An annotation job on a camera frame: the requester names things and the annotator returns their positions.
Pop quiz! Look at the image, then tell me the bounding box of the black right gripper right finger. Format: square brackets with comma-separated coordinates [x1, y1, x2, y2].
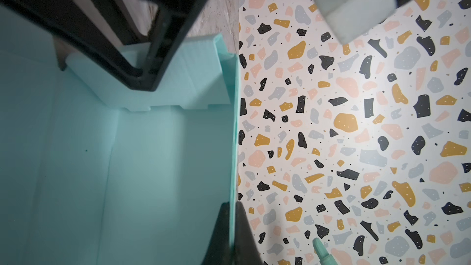
[234, 201, 263, 265]

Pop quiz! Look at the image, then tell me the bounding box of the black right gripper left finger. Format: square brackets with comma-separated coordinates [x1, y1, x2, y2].
[201, 202, 230, 265]

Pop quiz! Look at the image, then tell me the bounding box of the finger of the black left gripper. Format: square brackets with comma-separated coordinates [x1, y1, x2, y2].
[1, 0, 147, 90]
[121, 0, 208, 92]

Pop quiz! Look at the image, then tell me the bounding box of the mint paper box sheet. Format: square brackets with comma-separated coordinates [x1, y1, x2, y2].
[1, 8, 239, 265]

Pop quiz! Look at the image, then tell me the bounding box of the mint marker pen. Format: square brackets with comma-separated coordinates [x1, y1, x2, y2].
[313, 238, 337, 265]

